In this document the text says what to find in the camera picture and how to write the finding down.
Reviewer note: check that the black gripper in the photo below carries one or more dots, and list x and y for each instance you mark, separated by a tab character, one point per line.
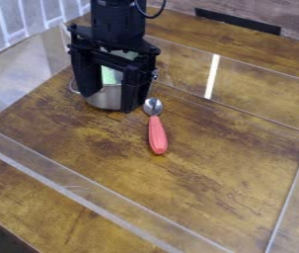
90	45

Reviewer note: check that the orange handled metal spoon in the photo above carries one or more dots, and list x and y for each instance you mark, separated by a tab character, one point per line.
158	139

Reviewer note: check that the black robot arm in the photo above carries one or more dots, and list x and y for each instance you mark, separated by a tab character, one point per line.
123	16

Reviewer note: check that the green knitted ball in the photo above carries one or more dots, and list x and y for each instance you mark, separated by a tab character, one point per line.
111	76

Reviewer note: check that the stainless steel pot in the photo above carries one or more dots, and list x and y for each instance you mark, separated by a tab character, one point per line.
107	99

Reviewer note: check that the clear acrylic barrier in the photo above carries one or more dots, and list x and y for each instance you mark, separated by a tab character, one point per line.
85	189

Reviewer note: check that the black strip on table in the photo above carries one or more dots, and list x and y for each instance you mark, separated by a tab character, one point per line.
237	21

